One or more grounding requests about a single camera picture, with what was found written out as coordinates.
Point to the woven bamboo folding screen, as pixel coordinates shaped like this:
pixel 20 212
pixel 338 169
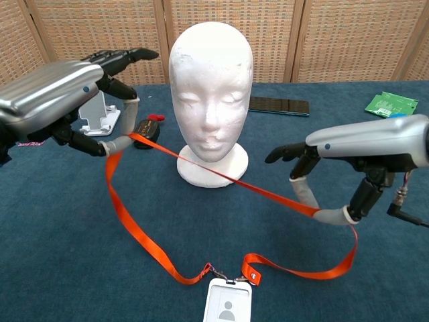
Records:
pixel 301 40

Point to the black bottle red cap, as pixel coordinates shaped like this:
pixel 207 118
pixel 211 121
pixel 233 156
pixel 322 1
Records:
pixel 149 129

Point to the green foil packet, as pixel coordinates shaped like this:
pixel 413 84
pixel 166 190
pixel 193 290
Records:
pixel 388 102

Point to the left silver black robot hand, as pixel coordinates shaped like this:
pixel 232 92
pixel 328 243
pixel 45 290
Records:
pixel 50 90

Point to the blue felt table cover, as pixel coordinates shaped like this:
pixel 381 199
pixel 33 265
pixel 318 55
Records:
pixel 67 251

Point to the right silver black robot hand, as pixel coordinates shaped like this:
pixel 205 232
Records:
pixel 368 141

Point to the pink patterned card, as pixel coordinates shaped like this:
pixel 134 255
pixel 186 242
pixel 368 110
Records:
pixel 30 144

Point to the white mannequin head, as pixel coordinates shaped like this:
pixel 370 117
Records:
pixel 211 84

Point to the black smartphone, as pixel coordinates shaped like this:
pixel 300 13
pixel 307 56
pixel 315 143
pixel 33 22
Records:
pixel 281 105

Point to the white badge card holder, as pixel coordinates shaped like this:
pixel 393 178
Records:
pixel 228 298

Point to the white phone stand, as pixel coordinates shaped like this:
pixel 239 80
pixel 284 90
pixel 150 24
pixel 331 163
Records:
pixel 99 117

